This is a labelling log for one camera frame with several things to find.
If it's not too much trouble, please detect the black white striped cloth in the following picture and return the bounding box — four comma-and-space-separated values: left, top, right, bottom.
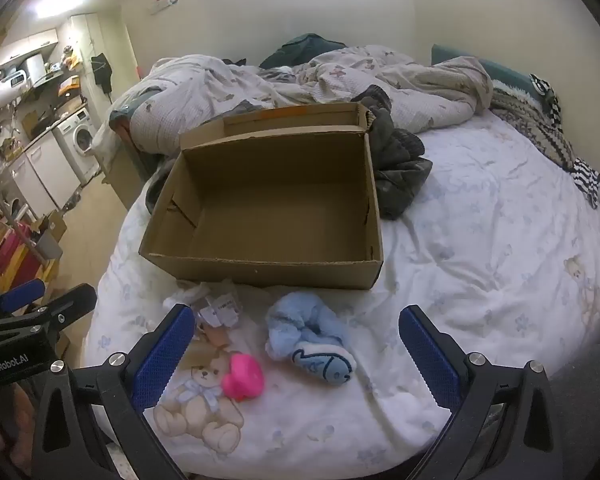
529, 74, 600, 212

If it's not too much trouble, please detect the white sock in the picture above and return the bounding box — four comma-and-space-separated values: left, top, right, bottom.
162, 281, 211, 312

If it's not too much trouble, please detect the pink box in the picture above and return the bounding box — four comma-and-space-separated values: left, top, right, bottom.
0, 227, 33, 281

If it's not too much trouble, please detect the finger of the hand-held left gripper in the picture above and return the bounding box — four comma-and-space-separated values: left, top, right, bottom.
0, 280, 47, 318
10, 283, 98, 346

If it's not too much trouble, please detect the white wall cabinet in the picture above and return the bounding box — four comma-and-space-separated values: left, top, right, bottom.
0, 27, 61, 67

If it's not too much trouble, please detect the beige printed duvet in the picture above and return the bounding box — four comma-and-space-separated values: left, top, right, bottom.
92, 46, 494, 161

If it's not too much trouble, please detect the teal pillow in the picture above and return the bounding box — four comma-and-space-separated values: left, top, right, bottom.
430, 44, 546, 107

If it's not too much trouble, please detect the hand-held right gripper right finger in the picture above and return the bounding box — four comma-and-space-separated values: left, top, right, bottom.
399, 305, 566, 480

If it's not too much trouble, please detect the grey trouser leg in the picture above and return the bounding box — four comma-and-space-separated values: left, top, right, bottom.
547, 341, 600, 480

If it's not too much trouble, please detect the dark teal cloth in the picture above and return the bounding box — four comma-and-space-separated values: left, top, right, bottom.
259, 33, 348, 70

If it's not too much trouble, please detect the white floor cabinet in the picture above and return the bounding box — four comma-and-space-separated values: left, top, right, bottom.
6, 132, 82, 217

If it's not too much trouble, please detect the blue plush fish toy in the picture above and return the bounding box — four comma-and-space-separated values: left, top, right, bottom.
265, 291, 357, 388

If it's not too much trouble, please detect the knitted blanket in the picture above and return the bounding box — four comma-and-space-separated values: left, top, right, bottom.
489, 82, 577, 170

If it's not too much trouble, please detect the dark green garment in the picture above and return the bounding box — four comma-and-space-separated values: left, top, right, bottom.
350, 85, 434, 221

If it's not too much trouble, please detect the black hanging bag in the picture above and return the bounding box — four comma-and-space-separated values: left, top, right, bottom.
91, 52, 114, 97

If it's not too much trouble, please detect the wooden rack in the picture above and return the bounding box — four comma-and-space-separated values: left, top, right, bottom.
0, 209, 56, 291

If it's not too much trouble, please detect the white washing machine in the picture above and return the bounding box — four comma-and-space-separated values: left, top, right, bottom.
52, 107, 102, 186

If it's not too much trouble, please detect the wooden bed frame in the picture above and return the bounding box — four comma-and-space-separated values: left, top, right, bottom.
104, 125, 153, 212

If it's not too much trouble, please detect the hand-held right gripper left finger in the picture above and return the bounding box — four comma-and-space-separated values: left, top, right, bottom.
30, 304, 196, 480

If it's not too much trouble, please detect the brown cardboard box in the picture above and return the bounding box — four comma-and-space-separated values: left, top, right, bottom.
138, 101, 385, 291

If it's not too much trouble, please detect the clear plastic packet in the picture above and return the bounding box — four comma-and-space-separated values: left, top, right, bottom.
195, 282, 242, 330

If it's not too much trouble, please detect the grey dustpan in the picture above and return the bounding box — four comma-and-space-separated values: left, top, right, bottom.
34, 232, 64, 262

